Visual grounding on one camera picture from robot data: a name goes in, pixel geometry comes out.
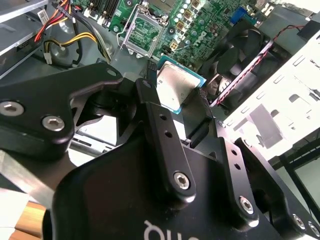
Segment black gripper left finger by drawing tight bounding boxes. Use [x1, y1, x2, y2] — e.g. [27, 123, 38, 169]
[0, 59, 198, 204]

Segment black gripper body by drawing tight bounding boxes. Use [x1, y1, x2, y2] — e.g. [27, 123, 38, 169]
[42, 138, 277, 240]

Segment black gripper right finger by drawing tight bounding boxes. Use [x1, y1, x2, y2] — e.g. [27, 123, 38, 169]
[181, 87, 320, 240]

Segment silver CPU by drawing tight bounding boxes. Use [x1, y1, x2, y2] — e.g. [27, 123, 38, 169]
[156, 53, 208, 116]

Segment metal socket cover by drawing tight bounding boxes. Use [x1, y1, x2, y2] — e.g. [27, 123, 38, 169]
[119, 2, 171, 60]

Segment wire locking lever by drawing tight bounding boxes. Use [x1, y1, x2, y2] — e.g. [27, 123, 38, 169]
[116, 2, 140, 48]

